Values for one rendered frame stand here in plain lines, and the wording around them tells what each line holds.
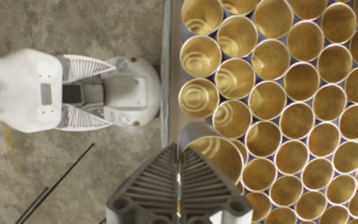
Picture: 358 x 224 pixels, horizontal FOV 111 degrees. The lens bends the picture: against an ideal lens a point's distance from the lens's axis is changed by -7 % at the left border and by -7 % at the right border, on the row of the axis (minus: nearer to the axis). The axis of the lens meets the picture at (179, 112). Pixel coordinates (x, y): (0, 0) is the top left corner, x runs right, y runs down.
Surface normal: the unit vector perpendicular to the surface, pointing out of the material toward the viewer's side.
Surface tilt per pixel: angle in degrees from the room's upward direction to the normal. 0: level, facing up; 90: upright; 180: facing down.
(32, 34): 0
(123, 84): 0
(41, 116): 75
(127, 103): 0
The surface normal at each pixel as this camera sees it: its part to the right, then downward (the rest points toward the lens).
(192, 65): 0.00, 0.11
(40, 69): 0.96, 0.10
